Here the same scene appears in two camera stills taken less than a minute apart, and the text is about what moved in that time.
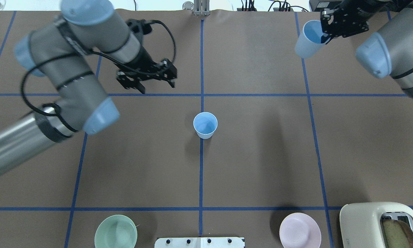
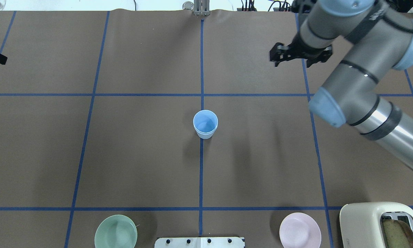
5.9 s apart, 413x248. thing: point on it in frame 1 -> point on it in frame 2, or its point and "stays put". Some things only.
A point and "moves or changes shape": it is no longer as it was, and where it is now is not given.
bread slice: [396, 235] stays put
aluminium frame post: [201, 7] stays put
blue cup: [309, 44] moves or changes shape
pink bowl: [300, 230] stays put
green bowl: [116, 231] stays put
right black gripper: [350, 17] -> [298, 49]
